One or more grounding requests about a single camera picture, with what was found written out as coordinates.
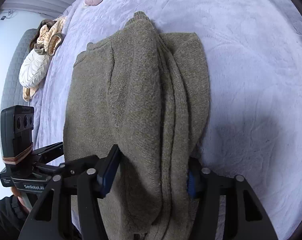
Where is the olive green knit sweater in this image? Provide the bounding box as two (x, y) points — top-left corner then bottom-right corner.
(63, 11), (210, 239)

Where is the person's black sleeve forearm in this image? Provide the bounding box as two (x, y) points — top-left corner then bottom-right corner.
(0, 195), (29, 240)

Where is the person's left hand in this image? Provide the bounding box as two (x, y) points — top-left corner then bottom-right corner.
(11, 186), (32, 213)

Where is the grey quilted headboard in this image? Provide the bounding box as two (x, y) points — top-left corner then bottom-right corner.
(0, 29), (36, 112)

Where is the white round pleated cushion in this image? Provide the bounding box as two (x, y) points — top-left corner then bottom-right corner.
(19, 49), (51, 88)

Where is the peach and brown garment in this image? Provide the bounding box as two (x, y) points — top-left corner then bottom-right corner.
(22, 16), (66, 102)

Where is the lavender plush bedspread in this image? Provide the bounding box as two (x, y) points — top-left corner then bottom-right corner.
(32, 0), (302, 239)

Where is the black camera box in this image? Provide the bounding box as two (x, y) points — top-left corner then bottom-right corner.
(0, 105), (34, 165)

